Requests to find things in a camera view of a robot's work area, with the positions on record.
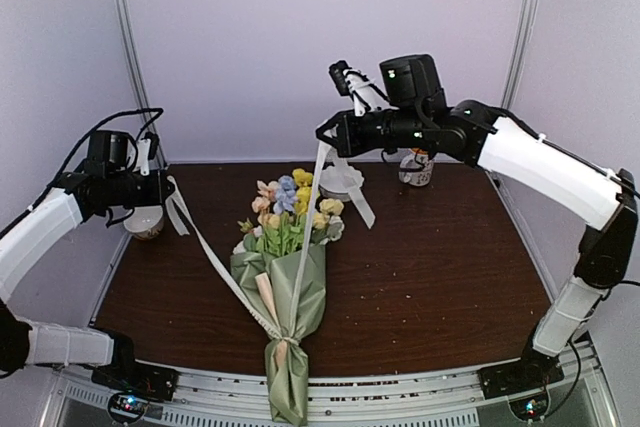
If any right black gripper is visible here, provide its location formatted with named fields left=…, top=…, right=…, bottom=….
left=319, top=106, right=428, bottom=156

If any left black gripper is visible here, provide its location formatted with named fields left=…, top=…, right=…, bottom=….
left=106, top=168, right=173, bottom=207

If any bright yellow flower stem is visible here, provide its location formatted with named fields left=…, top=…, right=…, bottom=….
left=292, top=168, right=318, bottom=215

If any white printed ribbon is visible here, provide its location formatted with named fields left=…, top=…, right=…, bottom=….
left=165, top=142, right=376, bottom=349

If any cream yellow rose stem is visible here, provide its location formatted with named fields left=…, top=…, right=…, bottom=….
left=257, top=197, right=346, bottom=248

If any white patterned mug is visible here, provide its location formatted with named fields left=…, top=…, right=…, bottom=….
left=398, top=149, right=434, bottom=187

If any peach flower stem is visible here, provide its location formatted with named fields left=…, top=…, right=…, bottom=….
left=251, top=180, right=279, bottom=214

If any green and pink wrapping paper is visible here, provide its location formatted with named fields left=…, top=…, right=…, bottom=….
left=230, top=245, right=326, bottom=426

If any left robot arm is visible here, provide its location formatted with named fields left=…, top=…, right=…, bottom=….
left=1, top=130, right=175, bottom=391

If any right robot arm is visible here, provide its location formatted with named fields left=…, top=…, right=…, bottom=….
left=316, top=54, right=639, bottom=389

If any small white tea bowl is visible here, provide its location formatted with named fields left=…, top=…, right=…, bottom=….
left=124, top=206, right=164, bottom=240

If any white fluted dish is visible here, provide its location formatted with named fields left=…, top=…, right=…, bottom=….
left=319, top=165, right=364, bottom=202

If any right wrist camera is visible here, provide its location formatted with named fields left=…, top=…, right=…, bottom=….
left=328, top=60, right=389, bottom=117

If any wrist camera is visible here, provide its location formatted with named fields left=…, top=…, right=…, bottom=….
left=328, top=60, right=389, bottom=117
left=133, top=132, right=159, bottom=176

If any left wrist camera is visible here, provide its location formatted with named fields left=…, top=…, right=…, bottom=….
left=133, top=132, right=159, bottom=176

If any left black cable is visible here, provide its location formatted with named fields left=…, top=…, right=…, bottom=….
left=29, top=106, right=165, bottom=208

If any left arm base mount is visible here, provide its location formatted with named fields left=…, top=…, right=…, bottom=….
left=91, top=330, right=179, bottom=402

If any right aluminium frame post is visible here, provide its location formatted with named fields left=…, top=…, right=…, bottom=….
left=500, top=0, right=539, bottom=111

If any aluminium frame post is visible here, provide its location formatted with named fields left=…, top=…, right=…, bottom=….
left=500, top=0, right=539, bottom=111
left=103, top=0, right=169, bottom=171

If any left aluminium frame post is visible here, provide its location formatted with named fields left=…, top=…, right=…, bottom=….
left=103, top=0, right=169, bottom=171

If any aluminium front rail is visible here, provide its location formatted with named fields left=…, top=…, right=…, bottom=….
left=38, top=340, right=620, bottom=426

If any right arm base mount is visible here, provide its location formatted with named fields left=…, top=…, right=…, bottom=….
left=478, top=337, right=565, bottom=399

